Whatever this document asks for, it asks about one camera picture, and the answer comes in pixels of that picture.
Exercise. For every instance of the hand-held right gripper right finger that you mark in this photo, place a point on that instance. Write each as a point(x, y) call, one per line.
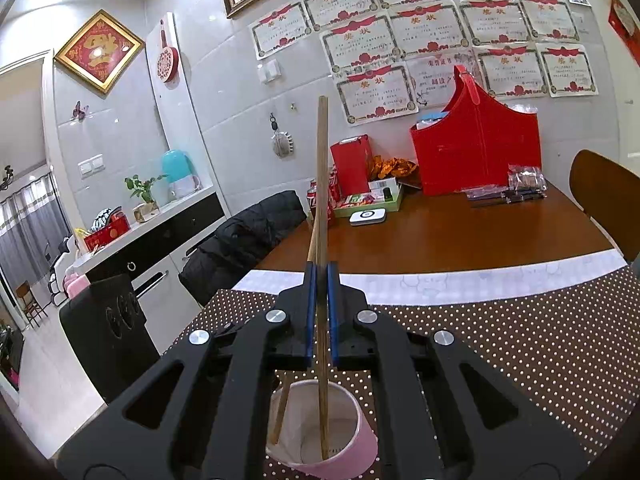
point(332, 310)

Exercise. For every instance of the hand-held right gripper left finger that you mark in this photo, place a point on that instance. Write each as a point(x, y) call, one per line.
point(311, 310)

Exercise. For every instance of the wooden chopstick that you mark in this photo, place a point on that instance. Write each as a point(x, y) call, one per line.
point(322, 185)
point(313, 246)

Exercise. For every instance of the pink paper cup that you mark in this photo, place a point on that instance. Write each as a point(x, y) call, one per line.
point(350, 452)

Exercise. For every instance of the black jacket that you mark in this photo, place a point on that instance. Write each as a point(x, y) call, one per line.
point(240, 245)

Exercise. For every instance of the white flat device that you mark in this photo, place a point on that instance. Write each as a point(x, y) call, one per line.
point(368, 217)

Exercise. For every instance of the red soda can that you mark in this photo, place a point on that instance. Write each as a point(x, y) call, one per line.
point(334, 195)
point(312, 202)

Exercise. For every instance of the green tray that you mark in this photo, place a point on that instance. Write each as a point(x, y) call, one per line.
point(387, 205)

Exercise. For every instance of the white table cover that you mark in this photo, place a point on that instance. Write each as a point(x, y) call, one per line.
point(450, 285)

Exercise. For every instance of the orange snack packets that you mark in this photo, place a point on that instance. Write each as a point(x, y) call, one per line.
point(395, 167)

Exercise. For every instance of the hanging round brush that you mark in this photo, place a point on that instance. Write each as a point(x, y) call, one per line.
point(283, 144)

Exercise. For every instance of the black white sideboard cabinet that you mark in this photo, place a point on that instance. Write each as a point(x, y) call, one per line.
point(150, 255)

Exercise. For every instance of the brown polka dot tablecloth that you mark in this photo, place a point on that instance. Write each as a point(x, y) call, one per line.
point(500, 345)

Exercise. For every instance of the turquoise white appliance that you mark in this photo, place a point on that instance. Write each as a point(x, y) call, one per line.
point(180, 172)

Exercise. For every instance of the hanging key fob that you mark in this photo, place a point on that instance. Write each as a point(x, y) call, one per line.
point(273, 122)

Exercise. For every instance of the black chair back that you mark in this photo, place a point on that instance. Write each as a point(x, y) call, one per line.
point(115, 340)

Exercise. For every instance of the dark flat packets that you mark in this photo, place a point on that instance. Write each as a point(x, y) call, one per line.
point(500, 197)

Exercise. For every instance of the small potted plant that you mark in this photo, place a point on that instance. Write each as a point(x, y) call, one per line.
point(145, 195)

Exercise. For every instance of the red gift bag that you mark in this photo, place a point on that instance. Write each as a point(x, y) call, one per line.
point(475, 150)

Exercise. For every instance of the red tin box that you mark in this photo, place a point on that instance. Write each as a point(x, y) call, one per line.
point(107, 235)

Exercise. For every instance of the clear plastic packet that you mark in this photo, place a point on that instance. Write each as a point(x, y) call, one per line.
point(527, 179)

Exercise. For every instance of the brown wooden chair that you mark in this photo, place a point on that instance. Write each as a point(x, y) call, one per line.
point(600, 195)

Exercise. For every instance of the grey curtain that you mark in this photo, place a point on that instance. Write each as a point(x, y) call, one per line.
point(30, 230)

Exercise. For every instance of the red diamond framed picture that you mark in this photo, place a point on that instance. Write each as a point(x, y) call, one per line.
point(100, 50)

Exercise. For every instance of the white light switch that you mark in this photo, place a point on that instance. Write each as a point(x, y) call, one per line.
point(270, 71)

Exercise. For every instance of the white wall socket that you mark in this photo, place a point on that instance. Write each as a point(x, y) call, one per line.
point(91, 165)

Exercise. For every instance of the red paddle wall ornament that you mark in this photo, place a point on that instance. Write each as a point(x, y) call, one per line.
point(166, 62)

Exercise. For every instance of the wall of award certificates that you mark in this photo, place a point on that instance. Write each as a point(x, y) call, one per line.
point(430, 30)

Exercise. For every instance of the butterfly wall sticker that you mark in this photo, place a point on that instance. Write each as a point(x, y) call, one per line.
point(80, 110)

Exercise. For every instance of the red wall poster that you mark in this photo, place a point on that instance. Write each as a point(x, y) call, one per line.
point(625, 25)

